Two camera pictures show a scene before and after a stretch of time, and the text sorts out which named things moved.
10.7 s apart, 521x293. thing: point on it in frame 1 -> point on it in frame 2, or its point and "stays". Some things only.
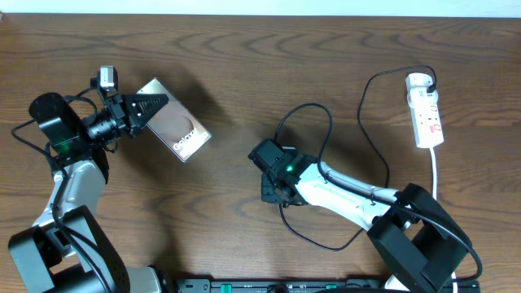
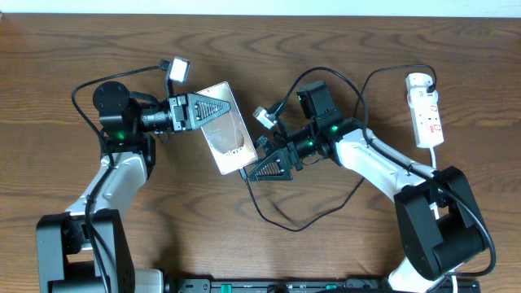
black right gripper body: (269, 194) -> (303, 144)
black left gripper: (123, 115) -> (179, 112)
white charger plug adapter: (417, 85) stays
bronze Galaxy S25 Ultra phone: (174, 124) -> (227, 136)
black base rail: (326, 286) stays
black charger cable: (293, 231) -> (357, 185)
